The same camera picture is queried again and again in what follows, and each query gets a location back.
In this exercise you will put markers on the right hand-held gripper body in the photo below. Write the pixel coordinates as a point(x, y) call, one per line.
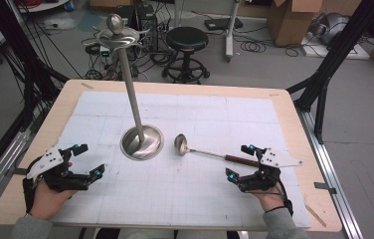
point(279, 158)

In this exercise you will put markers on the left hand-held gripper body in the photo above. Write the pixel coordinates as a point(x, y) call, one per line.
point(47, 162)

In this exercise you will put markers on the person's left hand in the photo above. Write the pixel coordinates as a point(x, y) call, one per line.
point(47, 200)

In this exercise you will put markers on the person's right hand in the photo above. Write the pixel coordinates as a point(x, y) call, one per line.
point(271, 200)

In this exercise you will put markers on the black table clamp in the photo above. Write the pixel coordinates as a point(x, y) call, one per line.
point(17, 171)
point(324, 187)

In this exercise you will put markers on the white grid mat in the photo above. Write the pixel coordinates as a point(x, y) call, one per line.
point(191, 192)

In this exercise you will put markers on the strip of brown tape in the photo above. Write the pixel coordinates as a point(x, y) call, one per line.
point(316, 215)

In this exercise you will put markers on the tall metal utensil stand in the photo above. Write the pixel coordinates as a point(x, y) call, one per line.
point(132, 93)

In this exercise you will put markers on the power meter with green display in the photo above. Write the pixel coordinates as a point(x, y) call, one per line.
point(104, 52)

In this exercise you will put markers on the white stand pole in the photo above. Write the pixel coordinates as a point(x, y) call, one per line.
point(230, 33)

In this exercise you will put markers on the black round stool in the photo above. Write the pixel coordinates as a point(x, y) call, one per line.
point(186, 38)

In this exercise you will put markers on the flat black device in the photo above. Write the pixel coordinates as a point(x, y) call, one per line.
point(223, 23)

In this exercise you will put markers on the white floor board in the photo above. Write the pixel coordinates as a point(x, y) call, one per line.
point(357, 53)

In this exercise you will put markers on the large open cardboard box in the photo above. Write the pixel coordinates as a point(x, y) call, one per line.
point(294, 23)

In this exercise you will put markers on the grey rounded appliance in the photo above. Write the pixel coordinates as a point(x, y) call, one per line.
point(332, 28)

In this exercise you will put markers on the black computer tower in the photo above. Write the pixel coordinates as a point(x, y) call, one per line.
point(148, 26)

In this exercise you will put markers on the aluminium rail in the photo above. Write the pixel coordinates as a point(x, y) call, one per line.
point(6, 162)
point(327, 166)

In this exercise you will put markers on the black frame stand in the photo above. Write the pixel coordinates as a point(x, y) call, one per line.
point(29, 73)
point(334, 56)

